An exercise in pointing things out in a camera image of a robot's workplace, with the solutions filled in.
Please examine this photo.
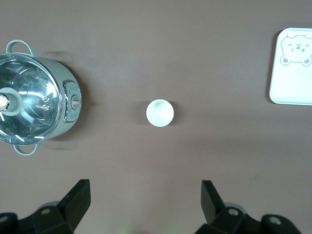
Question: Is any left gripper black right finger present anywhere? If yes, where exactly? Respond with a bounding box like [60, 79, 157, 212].
[196, 180, 263, 234]

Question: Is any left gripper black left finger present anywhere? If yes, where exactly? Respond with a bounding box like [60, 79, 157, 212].
[18, 179, 92, 234]

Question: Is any glass pot lid with knob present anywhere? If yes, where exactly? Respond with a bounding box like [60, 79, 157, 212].
[0, 53, 61, 145]

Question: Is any sage green electric pot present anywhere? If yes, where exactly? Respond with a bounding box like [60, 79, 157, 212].
[0, 40, 82, 156]

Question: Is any white bear print tray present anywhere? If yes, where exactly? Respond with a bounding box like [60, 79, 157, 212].
[269, 27, 312, 106]

